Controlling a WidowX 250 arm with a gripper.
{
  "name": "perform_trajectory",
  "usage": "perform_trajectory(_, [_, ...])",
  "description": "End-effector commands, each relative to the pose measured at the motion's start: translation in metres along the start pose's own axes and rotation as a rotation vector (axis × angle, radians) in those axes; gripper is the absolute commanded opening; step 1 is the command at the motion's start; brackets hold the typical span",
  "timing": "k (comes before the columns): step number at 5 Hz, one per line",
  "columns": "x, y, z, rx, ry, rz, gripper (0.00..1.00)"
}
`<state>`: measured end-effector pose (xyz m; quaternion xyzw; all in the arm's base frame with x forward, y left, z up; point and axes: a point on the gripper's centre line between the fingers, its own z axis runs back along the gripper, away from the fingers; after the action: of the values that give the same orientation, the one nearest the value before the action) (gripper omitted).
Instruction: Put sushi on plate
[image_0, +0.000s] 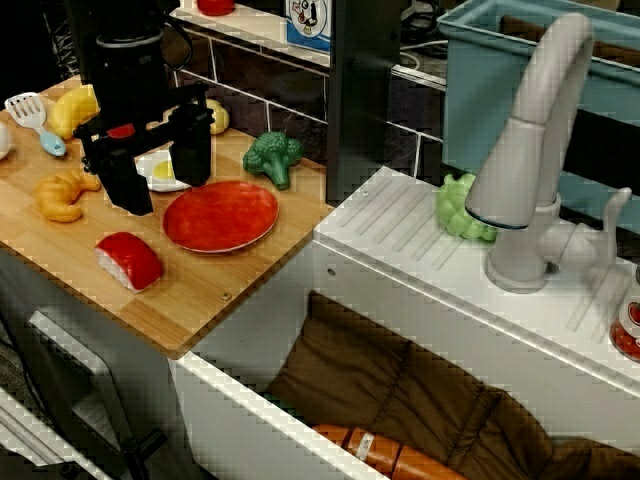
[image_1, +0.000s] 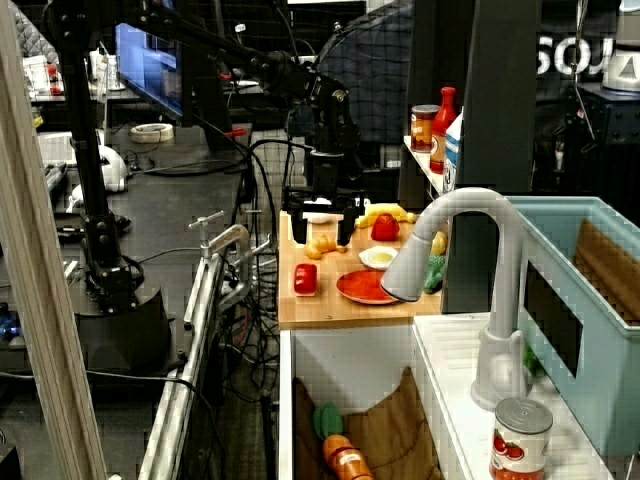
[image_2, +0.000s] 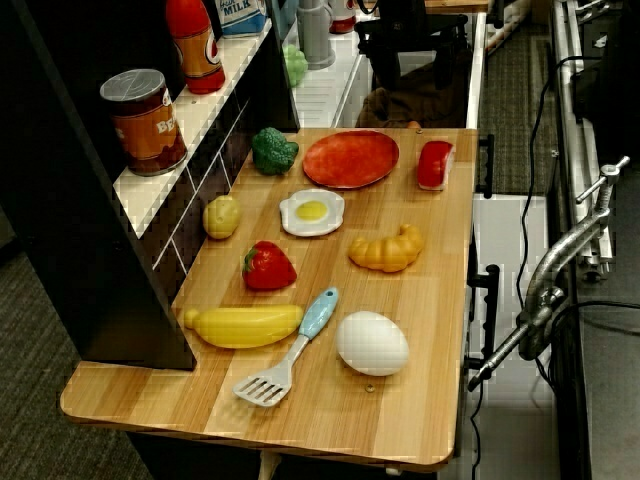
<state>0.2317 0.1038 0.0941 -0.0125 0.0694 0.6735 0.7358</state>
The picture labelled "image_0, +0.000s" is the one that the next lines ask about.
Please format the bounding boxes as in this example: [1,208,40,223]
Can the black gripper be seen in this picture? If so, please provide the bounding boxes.
[73,82,217,217]

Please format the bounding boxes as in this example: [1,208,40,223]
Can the red and white toy sushi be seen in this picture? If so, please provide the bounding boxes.
[94,231,164,295]

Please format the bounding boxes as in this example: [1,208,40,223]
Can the red round plate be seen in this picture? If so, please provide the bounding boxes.
[162,180,280,254]

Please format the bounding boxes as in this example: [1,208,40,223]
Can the toy fried egg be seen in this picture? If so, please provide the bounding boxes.
[134,149,194,194]

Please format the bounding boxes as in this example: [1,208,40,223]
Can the yellow toy lemon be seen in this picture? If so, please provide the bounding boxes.
[204,98,231,136]

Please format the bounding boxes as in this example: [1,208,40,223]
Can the yellow toy banana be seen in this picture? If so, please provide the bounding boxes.
[48,83,101,140]

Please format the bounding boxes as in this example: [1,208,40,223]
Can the orange toy croissant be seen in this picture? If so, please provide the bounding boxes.
[34,169,103,224]

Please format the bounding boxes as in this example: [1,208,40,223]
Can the green toy broccoli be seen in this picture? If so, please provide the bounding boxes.
[242,130,305,191]

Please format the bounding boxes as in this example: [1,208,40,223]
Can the wooden countertop board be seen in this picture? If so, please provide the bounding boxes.
[0,74,336,360]

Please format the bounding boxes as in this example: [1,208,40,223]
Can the white shelf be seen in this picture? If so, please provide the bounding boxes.
[169,0,332,66]

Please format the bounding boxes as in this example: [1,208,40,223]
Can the white and blue milk carton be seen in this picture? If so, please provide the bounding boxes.
[284,0,332,54]

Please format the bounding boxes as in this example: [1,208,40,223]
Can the grey oven door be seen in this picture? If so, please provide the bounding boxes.
[27,309,126,451]

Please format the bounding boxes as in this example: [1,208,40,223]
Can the white toy kitchen sink unit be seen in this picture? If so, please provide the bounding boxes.
[169,166,640,480]

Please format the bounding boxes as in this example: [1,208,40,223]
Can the brown cloth in sink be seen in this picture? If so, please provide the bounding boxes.
[264,291,640,480]

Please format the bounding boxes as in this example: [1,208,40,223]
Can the green toy grapes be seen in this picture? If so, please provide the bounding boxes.
[436,172,500,243]

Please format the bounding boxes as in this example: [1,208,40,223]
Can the light blue plastic bin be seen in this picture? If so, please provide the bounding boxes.
[436,0,640,236]

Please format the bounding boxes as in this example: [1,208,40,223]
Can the orange toy carrot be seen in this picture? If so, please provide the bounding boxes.
[310,423,469,480]

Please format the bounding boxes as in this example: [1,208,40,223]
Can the grey toy faucet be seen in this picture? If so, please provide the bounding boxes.
[464,12,634,295]

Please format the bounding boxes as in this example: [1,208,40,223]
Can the tomato can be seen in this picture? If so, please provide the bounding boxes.
[608,264,640,364]

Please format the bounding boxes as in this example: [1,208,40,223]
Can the white spatula with blue handle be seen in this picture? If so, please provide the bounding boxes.
[4,91,68,158]

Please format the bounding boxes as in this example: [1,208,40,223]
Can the black vertical post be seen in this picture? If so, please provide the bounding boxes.
[325,0,401,206]

